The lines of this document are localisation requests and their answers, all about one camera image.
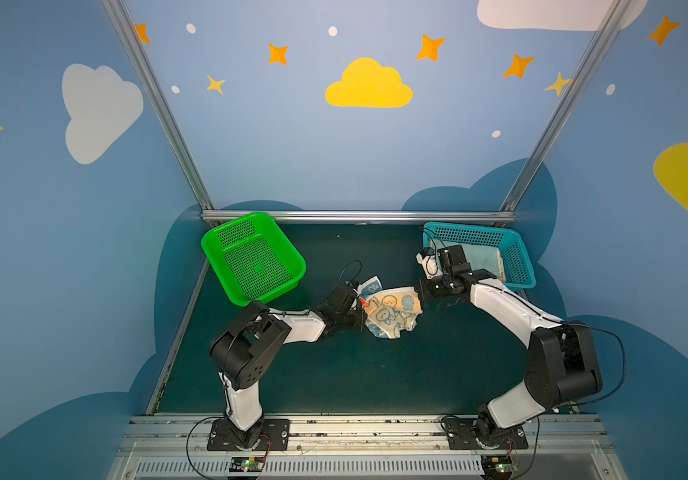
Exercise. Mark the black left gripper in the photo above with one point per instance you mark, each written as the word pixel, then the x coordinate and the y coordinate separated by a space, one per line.
pixel 355 310

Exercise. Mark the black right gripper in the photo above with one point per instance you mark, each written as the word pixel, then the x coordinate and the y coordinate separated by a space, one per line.
pixel 435 287

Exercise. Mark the teal yellow patterned towel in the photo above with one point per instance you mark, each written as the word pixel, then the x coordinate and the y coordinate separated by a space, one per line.
pixel 485 257

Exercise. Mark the blue bunny print towel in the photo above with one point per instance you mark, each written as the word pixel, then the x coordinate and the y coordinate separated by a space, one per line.
pixel 389 311

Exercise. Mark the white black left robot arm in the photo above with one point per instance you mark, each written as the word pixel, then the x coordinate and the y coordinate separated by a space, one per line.
pixel 244 351

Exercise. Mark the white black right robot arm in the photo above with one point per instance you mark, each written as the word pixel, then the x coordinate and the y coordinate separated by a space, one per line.
pixel 561 363

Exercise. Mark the teal plastic basket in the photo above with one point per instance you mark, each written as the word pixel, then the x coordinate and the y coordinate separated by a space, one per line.
pixel 517 267

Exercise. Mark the green plastic basket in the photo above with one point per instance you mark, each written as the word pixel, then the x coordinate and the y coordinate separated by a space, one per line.
pixel 253 259

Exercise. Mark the left controller circuit board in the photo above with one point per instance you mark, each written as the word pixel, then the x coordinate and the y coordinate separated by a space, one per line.
pixel 246 465

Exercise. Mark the controller circuit board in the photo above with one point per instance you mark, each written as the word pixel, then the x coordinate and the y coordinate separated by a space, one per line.
pixel 497 468
pixel 246 465

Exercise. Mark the right controller circuit board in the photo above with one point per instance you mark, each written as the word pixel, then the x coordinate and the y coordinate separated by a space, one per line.
pixel 497 468

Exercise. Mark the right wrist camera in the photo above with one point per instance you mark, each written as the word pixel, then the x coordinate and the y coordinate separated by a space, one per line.
pixel 429 265

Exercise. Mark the horizontal aluminium frame bar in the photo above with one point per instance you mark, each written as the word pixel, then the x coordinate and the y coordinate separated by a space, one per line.
pixel 407 217

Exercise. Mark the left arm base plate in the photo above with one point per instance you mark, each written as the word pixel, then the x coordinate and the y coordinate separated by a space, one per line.
pixel 272 434

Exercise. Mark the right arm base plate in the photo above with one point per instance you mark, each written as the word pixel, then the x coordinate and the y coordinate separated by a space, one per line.
pixel 474 434

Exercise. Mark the aluminium mounting rail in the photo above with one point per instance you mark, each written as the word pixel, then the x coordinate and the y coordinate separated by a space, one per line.
pixel 365 447

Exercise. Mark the right aluminium frame post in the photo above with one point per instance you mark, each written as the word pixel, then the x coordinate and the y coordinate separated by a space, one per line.
pixel 597 49

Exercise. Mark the aluminium frame post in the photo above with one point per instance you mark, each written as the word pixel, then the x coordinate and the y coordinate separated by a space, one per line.
pixel 597 49
pixel 133 45

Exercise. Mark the left aluminium frame post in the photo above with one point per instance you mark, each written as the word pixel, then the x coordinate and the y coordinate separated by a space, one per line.
pixel 133 45

